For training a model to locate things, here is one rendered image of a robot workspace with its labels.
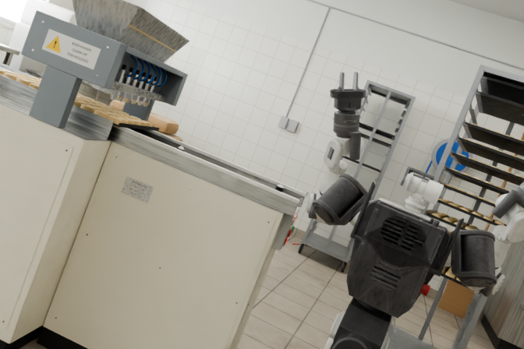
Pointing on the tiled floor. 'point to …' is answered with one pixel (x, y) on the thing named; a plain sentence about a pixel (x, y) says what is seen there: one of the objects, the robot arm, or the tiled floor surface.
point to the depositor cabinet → (39, 213)
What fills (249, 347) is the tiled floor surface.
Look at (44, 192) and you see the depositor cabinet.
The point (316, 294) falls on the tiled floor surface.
